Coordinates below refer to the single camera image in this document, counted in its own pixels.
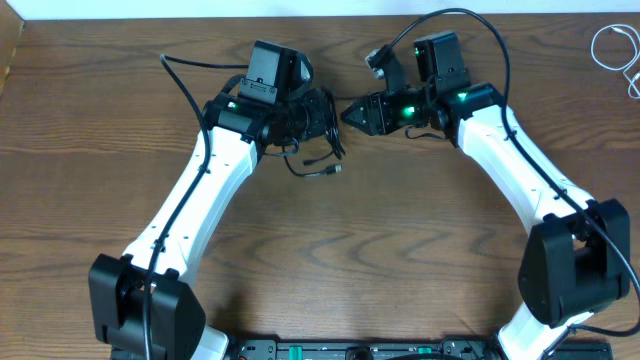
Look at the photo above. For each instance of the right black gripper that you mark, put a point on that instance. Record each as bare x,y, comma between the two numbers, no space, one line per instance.
373,115

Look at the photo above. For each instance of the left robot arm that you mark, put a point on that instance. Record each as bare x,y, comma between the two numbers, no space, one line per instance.
143,303

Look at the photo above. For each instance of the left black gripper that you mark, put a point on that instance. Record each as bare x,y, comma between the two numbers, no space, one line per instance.
324,115

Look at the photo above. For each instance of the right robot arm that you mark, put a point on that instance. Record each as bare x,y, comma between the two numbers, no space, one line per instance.
577,254

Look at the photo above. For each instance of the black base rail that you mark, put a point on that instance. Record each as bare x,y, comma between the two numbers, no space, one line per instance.
450,348

